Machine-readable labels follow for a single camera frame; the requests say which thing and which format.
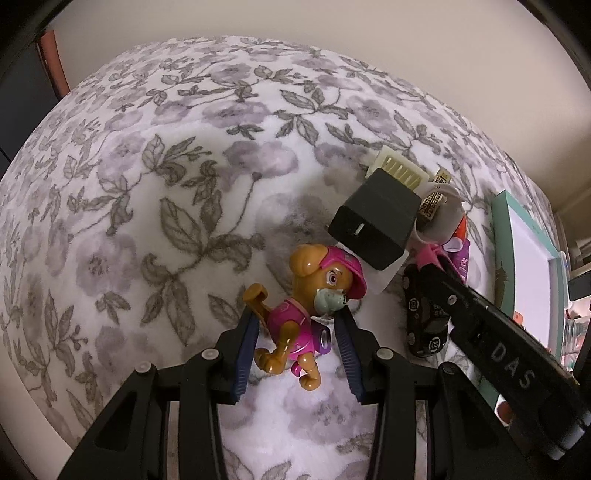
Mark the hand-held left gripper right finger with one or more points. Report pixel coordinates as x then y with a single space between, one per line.
347 362

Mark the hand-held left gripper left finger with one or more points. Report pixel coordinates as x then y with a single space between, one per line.
247 353

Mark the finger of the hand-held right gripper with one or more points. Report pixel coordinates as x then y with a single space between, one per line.
455 288

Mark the pink small toy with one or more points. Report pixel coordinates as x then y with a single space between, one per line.
427 256

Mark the brown toy dog pink outfit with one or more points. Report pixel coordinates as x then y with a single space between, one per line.
286 323

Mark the purple packet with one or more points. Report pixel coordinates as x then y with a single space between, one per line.
461 263

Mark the orange small object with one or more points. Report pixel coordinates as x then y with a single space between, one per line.
505 413

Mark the black toy car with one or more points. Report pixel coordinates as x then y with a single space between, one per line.
418 314

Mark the orange white tube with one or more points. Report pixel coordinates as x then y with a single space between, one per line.
459 230

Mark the teal framed white board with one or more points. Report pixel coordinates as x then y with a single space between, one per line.
531 277

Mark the gold black patterned box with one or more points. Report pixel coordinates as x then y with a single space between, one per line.
431 205

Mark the dark small box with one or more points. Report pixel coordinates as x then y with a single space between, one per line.
579 288

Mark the black rectangular box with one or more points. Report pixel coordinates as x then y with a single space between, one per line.
374 217

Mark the cream plastic slotted piece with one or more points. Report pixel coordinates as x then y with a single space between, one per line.
392 159

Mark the floral printed blanket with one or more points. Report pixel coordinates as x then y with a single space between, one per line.
161 207

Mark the dark cabinet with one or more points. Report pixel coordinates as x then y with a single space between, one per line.
25 101

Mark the red-brown wooden edge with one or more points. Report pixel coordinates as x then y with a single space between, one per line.
53 64

